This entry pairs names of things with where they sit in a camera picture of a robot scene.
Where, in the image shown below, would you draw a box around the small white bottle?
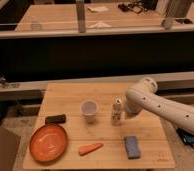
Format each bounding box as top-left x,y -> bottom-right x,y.
111,99 -> 122,125

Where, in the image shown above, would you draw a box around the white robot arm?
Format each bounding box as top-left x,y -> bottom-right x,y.
125,77 -> 194,135

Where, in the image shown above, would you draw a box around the white plastic cup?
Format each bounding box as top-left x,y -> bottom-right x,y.
80,100 -> 98,123

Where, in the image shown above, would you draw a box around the black rectangular block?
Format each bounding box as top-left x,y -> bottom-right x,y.
45,114 -> 66,124

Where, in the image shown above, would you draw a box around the white paper sheet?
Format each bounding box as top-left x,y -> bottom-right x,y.
88,21 -> 111,29

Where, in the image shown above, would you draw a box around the orange carrot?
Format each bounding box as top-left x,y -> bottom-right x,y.
78,143 -> 103,156

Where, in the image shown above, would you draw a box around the orange bowl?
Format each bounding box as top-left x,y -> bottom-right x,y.
29,124 -> 68,163

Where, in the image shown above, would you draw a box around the blue sponge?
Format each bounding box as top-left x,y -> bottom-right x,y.
124,136 -> 141,159

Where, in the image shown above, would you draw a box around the grey metal post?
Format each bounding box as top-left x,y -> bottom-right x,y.
76,0 -> 86,33
162,0 -> 193,30

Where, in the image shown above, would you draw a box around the black cables on far table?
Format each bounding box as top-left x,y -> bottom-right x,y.
117,1 -> 155,14

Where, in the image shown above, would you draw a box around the blue and black cable bundle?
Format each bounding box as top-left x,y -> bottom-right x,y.
176,127 -> 194,152

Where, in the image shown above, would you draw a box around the grey metal post right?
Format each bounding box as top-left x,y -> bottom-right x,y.
162,0 -> 193,30

